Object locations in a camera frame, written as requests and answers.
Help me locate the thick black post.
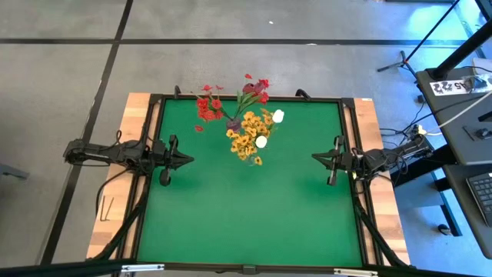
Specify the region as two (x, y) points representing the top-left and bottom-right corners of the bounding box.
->
(429, 17), (492, 81)

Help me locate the green table mat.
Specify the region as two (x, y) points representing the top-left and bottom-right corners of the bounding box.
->
(137, 98), (364, 269)

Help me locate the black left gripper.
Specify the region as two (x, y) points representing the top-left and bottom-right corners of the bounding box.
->
(152, 134), (195, 188)

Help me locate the black diagonal support strut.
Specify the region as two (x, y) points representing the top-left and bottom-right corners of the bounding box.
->
(351, 184), (411, 269)
(90, 188), (149, 262)

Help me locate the gray floor object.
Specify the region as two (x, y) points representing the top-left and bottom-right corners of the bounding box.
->
(0, 163), (30, 181)

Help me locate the yellow artificial flower bunch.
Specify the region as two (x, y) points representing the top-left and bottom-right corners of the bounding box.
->
(225, 126), (265, 167)
(242, 108), (276, 139)

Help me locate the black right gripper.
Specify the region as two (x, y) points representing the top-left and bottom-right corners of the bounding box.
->
(311, 135), (357, 187)

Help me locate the black tripod stand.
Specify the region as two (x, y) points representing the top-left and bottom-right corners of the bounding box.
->
(376, 0), (462, 74)

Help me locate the black keyboard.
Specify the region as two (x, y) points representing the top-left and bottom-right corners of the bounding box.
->
(466, 172), (492, 227)

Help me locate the white cable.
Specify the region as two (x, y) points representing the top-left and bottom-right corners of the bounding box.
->
(421, 88), (492, 136)

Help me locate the red artificial flower bunch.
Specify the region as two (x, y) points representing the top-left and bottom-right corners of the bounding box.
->
(191, 83), (234, 125)
(242, 72), (271, 107)

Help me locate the dark gray desk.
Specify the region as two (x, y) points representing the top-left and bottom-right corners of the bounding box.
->
(441, 164), (492, 259)

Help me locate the white marker paper sheet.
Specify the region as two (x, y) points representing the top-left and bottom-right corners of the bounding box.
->
(429, 78), (492, 97)

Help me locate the black crossbar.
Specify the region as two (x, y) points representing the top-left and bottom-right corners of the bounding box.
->
(0, 258), (492, 277)

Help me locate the silver metal bracket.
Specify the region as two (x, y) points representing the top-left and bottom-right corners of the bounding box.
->
(121, 263), (165, 273)
(333, 268), (378, 277)

